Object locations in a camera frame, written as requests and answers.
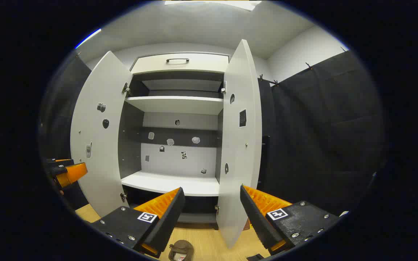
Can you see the white cabinet shelf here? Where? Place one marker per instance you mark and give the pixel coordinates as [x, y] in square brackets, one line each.
[174, 104]
[169, 183]

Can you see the white and orange box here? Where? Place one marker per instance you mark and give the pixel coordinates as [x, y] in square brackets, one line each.
[247, 224]

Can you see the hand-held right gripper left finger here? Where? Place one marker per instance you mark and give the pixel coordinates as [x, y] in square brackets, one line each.
[169, 217]

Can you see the black backdrop cloth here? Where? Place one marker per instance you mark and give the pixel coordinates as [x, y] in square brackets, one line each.
[321, 127]

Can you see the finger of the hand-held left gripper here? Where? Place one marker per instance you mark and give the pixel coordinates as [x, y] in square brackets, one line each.
[62, 163]
[75, 173]

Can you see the white cabinet door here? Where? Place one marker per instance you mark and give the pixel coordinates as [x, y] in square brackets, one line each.
[236, 163]
[100, 174]

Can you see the ceiling light panel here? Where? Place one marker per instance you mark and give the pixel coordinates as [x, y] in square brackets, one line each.
[212, 3]

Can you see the brown fuzzy shoe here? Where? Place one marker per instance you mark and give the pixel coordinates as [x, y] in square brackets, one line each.
[181, 245]

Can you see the white cabinet drawer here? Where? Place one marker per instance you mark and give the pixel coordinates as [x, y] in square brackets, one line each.
[180, 67]

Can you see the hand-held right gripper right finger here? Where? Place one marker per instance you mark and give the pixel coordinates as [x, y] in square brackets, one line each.
[256, 217]

